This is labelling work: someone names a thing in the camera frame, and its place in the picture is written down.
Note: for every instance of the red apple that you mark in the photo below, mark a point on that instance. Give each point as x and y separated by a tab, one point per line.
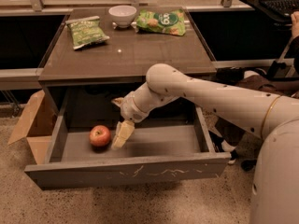
100	136

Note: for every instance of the person's brown trouser leg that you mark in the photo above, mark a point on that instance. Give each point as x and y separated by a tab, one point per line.
254	80

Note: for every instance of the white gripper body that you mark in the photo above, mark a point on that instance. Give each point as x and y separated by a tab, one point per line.
129	108

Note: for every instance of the white ceramic bowl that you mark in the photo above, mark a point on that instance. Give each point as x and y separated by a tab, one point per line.
122	16

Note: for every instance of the grey open drawer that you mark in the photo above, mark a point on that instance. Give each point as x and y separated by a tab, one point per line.
172	144

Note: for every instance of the brown cardboard box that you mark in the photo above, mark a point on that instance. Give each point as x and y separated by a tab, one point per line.
36	125

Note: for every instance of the person's hand at laptop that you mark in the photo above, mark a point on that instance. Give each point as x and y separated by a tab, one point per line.
295	24

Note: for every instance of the black laptop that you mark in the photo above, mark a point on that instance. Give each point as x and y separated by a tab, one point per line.
279	10

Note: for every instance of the grey cabinet counter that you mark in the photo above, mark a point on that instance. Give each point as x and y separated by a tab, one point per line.
124	58

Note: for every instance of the green snack bag right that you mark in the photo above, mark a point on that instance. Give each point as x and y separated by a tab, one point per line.
169	23

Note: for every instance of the green chip bag left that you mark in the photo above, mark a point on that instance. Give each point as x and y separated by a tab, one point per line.
86	32

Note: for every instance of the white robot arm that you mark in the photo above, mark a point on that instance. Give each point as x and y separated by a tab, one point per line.
271	117

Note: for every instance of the black and white sneaker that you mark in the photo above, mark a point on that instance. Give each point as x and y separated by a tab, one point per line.
222	146

